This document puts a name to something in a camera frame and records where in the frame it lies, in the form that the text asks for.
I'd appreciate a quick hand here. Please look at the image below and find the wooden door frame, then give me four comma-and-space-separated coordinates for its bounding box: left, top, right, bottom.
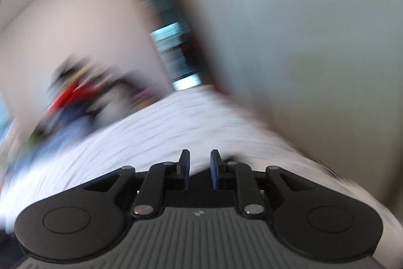
122, 0, 229, 94

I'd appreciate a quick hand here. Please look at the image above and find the blue dotted blanket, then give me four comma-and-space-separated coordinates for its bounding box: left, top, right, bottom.
5, 116, 98, 176

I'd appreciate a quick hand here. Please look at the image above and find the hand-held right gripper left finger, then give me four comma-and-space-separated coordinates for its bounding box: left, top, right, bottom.
83, 149, 191, 220

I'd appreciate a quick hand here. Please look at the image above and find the pile of folded clothes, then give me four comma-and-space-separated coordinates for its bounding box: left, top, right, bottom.
31, 55, 158, 139

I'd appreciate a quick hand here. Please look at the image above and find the white wardrobe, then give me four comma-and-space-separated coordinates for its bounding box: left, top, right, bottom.
164, 0, 403, 210

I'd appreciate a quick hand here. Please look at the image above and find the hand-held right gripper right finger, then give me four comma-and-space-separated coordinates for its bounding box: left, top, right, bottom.
210, 149, 316, 220

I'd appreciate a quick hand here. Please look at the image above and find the white script-printed bed sheet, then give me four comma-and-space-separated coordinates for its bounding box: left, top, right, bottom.
0, 84, 391, 227

